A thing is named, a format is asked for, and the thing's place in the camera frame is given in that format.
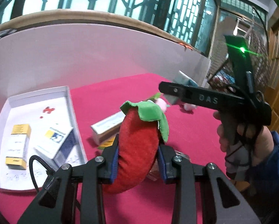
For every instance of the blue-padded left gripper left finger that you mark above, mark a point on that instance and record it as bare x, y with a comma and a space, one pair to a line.
113, 155

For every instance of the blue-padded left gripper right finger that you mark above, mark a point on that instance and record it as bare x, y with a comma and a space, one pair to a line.
161, 164

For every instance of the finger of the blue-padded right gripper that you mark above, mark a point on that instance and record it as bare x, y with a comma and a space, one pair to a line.
174, 89

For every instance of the red plush chili pepper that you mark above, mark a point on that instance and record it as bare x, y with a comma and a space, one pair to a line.
143, 127

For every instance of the navy white medicine box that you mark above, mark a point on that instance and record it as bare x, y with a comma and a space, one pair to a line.
55, 144

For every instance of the yellow white barcode box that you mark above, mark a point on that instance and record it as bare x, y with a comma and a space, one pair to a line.
17, 147

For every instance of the blue sleeve forearm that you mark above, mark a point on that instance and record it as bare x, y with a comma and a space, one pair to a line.
263, 192

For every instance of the person's right hand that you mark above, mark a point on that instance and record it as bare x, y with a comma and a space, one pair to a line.
245, 146

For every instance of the orange yellow qr box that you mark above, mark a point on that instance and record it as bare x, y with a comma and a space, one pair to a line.
107, 143

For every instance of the long white beige box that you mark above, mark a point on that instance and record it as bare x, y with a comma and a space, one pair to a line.
107, 127

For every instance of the white plush toy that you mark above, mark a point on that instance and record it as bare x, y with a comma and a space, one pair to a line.
183, 106

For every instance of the green snack packet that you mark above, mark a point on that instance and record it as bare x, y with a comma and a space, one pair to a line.
154, 97

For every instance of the red velvet tablecloth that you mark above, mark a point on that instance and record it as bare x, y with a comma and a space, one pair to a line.
193, 133

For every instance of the white cardboard tray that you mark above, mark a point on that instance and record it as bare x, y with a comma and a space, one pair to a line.
41, 110

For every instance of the bamboo rail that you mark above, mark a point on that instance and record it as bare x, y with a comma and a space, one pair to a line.
62, 16

